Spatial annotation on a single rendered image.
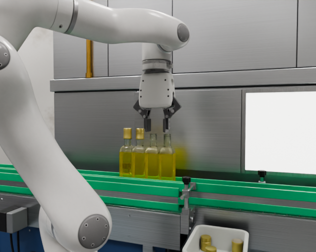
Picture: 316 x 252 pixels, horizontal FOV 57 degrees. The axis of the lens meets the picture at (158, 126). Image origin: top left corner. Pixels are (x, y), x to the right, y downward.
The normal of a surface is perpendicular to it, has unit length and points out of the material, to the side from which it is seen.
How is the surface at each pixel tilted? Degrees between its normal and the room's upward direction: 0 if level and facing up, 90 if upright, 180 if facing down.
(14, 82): 118
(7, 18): 126
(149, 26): 93
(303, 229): 90
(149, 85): 91
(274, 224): 90
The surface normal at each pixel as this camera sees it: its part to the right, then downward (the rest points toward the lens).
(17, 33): 0.44, 0.80
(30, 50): 0.11, 0.04
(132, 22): -0.16, -0.02
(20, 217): 0.94, 0.01
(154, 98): -0.31, 0.13
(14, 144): 0.04, 0.32
